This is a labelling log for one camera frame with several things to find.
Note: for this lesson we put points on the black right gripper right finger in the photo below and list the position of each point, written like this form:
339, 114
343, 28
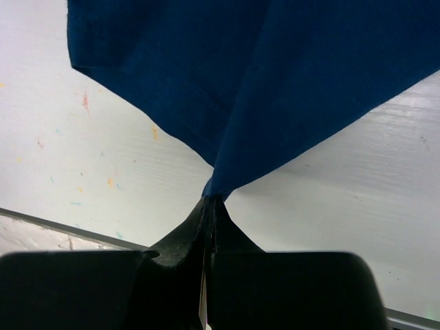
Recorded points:
249, 288

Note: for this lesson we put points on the blue printed t shirt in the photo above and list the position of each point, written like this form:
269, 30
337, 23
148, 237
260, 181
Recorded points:
250, 85

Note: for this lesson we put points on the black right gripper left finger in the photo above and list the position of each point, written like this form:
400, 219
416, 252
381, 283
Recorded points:
160, 287

